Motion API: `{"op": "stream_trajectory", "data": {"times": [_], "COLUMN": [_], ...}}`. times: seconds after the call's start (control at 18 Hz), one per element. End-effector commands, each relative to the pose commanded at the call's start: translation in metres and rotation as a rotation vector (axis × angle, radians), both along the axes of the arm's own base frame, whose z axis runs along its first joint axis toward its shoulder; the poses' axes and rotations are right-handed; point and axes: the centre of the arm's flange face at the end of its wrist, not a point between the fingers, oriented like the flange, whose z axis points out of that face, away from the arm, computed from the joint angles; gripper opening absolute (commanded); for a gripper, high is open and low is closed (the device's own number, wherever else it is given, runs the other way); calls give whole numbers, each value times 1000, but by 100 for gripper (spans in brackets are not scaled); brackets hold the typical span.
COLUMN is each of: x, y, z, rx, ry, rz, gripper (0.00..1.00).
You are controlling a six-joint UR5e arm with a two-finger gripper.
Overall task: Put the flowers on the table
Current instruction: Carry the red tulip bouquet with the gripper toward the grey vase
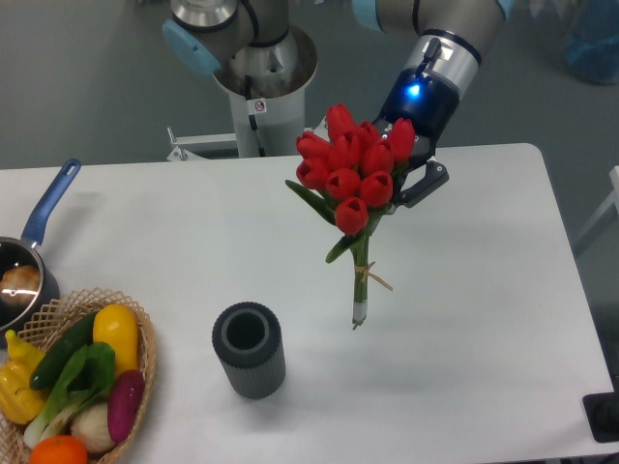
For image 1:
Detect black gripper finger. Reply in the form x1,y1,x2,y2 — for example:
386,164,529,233
394,158,450,208

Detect dark grey ribbed vase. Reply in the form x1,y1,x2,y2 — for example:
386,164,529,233
212,302,286,399

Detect red tulip bouquet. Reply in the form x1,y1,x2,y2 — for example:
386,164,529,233
285,103,416,328

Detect black device at table edge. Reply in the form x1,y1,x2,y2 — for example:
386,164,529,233
582,392,618,443

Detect blue object in background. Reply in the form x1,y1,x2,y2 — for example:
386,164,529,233
562,0,618,85

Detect purple eggplant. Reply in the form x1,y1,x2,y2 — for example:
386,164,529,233
107,369,145,443

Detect woven wicker basket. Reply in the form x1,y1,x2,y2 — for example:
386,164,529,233
1,288,157,463

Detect orange fruit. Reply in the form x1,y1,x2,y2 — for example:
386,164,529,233
29,435,88,464

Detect bread roll in pan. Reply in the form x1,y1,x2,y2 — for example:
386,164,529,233
1,265,41,308

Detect white onion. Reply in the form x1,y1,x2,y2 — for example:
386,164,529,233
71,403,116,454

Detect yellow squash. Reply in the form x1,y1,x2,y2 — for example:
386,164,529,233
93,304,138,378

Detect green bok choy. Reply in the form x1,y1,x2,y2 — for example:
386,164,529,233
24,342,115,449

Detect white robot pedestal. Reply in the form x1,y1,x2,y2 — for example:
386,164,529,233
166,26,319,161

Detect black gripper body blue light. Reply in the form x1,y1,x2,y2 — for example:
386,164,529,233
372,68,459,167

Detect blue handled saucepan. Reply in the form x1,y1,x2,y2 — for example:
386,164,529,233
1,159,81,334

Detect green cucumber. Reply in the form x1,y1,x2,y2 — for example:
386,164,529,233
30,311,98,391

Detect yellow bell pepper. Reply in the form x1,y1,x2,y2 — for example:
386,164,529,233
1,330,48,425

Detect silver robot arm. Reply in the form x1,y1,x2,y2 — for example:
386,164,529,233
162,1,513,208

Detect white furniture leg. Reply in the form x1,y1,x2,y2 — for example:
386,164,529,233
573,166,618,258

